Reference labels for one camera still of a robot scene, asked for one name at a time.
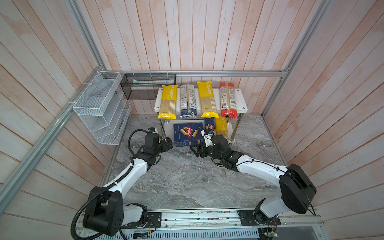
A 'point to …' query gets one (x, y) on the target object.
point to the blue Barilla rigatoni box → (188, 134)
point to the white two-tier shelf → (166, 127)
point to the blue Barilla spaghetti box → (210, 123)
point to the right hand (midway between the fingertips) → (194, 146)
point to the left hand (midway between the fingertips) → (165, 144)
